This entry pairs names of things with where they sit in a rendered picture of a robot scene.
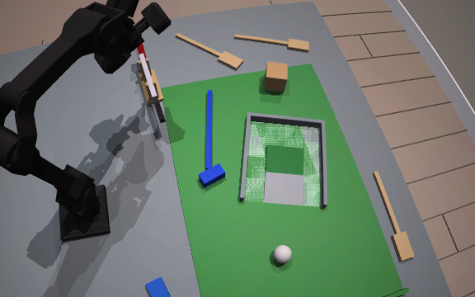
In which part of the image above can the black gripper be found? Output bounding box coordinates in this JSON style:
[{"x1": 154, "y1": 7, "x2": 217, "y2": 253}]
[{"x1": 94, "y1": 2, "x2": 171, "y2": 74}]

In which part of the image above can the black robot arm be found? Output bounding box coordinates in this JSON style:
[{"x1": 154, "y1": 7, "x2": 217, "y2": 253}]
[{"x1": 0, "y1": 0, "x2": 139, "y2": 223}]

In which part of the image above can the green putting mat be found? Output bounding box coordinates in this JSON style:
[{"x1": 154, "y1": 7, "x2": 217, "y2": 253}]
[{"x1": 161, "y1": 64, "x2": 403, "y2": 297}]

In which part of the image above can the white golf ball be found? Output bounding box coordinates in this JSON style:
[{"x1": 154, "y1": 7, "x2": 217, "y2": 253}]
[{"x1": 274, "y1": 245, "x2": 292, "y2": 263}]

